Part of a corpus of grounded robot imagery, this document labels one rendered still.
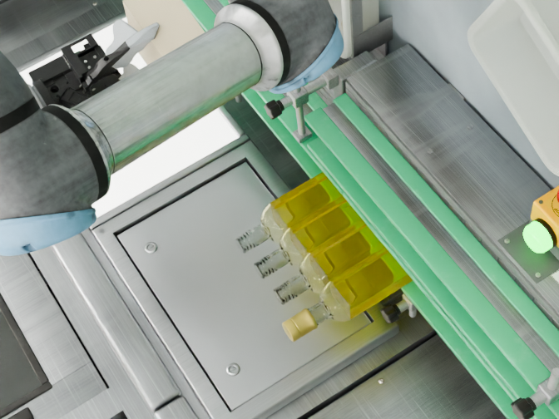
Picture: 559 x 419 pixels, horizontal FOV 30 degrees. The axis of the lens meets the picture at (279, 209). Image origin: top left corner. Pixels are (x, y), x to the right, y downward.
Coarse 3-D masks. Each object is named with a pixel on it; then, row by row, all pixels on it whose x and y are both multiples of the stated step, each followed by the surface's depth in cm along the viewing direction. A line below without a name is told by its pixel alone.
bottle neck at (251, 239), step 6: (258, 228) 168; (264, 228) 168; (246, 234) 168; (252, 234) 167; (258, 234) 168; (264, 234) 168; (240, 240) 167; (246, 240) 167; (252, 240) 167; (258, 240) 168; (264, 240) 168; (240, 246) 169; (246, 246) 167; (252, 246) 168
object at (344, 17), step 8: (328, 0) 177; (336, 0) 177; (344, 0) 158; (336, 8) 176; (344, 8) 160; (336, 16) 175; (344, 16) 161; (344, 24) 163; (344, 32) 165; (344, 40) 166; (344, 48) 168; (344, 56) 170
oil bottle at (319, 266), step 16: (336, 240) 163; (352, 240) 163; (368, 240) 163; (304, 256) 163; (320, 256) 162; (336, 256) 162; (352, 256) 161; (304, 272) 162; (320, 272) 160; (336, 272) 161; (320, 288) 162
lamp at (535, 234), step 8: (528, 224) 142; (536, 224) 141; (544, 224) 141; (528, 232) 141; (536, 232) 140; (544, 232) 140; (552, 232) 140; (528, 240) 142; (536, 240) 140; (544, 240) 140; (552, 240) 140; (536, 248) 141; (544, 248) 141
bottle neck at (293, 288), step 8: (288, 280) 162; (296, 280) 162; (304, 280) 162; (280, 288) 161; (288, 288) 161; (296, 288) 161; (304, 288) 162; (280, 296) 161; (288, 296) 161; (296, 296) 162
